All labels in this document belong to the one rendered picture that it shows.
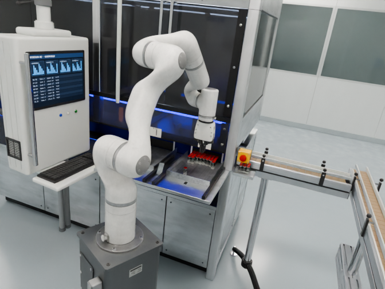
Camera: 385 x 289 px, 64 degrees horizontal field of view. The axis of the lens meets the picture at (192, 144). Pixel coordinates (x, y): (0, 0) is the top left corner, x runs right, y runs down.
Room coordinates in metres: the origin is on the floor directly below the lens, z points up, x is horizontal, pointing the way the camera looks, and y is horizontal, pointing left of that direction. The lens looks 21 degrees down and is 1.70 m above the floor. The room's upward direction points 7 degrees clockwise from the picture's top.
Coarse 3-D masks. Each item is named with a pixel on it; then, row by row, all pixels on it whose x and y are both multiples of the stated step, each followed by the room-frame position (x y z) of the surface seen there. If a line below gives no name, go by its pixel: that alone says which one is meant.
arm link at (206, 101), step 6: (204, 90) 1.47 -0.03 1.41; (210, 90) 1.46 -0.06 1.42; (216, 90) 1.48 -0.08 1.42; (198, 96) 1.50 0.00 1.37; (204, 96) 1.46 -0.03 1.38; (210, 96) 1.45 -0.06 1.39; (216, 96) 1.47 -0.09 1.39; (198, 102) 1.48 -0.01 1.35; (204, 102) 1.46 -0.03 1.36; (210, 102) 1.45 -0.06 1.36; (216, 102) 1.48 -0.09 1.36; (204, 108) 1.46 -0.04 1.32; (210, 108) 1.46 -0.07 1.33; (204, 114) 1.46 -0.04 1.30; (210, 114) 1.46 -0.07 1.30
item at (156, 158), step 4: (152, 148) 1.95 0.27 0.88; (156, 148) 1.96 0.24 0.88; (176, 148) 1.92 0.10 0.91; (152, 152) 1.88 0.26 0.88; (156, 152) 1.89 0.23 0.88; (160, 152) 1.89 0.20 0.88; (164, 152) 1.90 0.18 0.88; (168, 152) 1.91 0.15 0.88; (172, 152) 1.86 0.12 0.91; (152, 156) 1.81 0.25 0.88; (156, 156) 1.82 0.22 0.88; (160, 156) 1.83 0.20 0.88; (164, 156) 1.84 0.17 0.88; (168, 156) 1.80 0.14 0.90; (152, 160) 1.75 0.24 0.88; (156, 160) 1.76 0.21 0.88; (160, 160) 1.77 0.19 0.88; (164, 160) 1.74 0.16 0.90; (152, 164) 1.70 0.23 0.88; (156, 164) 1.64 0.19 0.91; (148, 168) 1.61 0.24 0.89; (152, 168) 1.60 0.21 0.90
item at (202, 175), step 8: (184, 160) 1.81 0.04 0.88; (168, 168) 1.60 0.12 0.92; (176, 168) 1.68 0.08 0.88; (192, 168) 1.71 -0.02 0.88; (200, 168) 1.72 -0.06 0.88; (208, 168) 1.73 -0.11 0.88; (216, 168) 1.75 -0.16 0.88; (176, 176) 1.56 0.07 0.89; (184, 176) 1.54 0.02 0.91; (192, 176) 1.60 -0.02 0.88; (200, 176) 1.61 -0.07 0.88; (208, 176) 1.62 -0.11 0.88; (200, 184) 1.51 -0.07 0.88; (208, 184) 1.50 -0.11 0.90
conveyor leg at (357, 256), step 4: (356, 244) 1.35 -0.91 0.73; (360, 244) 1.33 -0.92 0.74; (356, 248) 1.34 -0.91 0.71; (360, 248) 1.33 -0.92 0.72; (356, 252) 1.33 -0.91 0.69; (360, 252) 1.32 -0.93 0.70; (352, 256) 1.35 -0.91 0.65; (356, 256) 1.33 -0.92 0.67; (360, 256) 1.32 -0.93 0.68; (352, 260) 1.34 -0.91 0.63; (356, 260) 1.32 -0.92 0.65; (360, 260) 1.32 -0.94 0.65; (352, 264) 1.33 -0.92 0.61; (356, 264) 1.32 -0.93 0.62; (348, 268) 1.34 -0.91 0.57; (352, 268) 1.33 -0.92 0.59; (356, 268) 1.32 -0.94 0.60; (348, 272) 1.34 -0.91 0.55; (352, 272) 1.32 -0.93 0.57; (356, 272) 1.32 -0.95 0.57
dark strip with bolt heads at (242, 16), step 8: (240, 16) 1.76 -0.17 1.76; (240, 24) 1.75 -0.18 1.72; (240, 32) 1.75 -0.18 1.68; (240, 40) 1.75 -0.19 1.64; (240, 48) 1.75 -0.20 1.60; (232, 56) 1.76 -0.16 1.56; (232, 64) 1.76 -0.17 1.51; (232, 72) 1.76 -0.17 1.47; (232, 80) 1.75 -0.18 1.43; (232, 88) 1.75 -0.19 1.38; (232, 96) 1.75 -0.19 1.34; (224, 112) 1.76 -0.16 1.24; (224, 128) 1.75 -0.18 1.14
